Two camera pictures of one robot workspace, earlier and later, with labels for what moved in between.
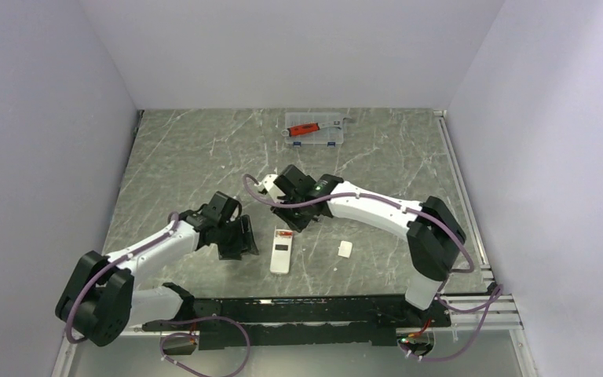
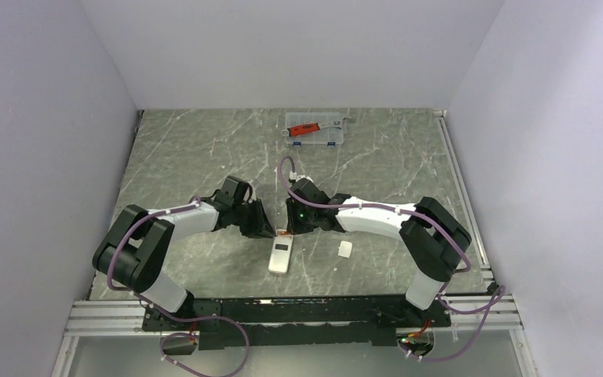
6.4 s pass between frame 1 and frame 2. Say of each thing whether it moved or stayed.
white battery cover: stayed
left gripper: moved
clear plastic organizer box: stayed
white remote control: stayed
